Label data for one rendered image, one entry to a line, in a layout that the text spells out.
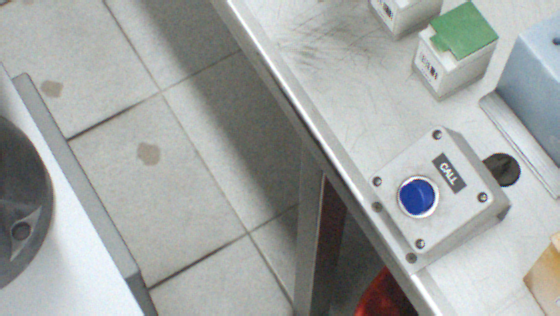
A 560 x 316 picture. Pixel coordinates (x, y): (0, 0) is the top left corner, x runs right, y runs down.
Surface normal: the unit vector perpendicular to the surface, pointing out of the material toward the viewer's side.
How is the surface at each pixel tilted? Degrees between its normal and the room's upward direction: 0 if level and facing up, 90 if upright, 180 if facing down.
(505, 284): 0
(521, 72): 90
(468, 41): 0
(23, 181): 72
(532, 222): 0
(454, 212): 30
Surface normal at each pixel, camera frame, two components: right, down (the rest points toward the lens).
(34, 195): 0.95, -0.07
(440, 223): -0.43, -0.10
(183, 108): 0.00, -0.39
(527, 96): -0.84, 0.50
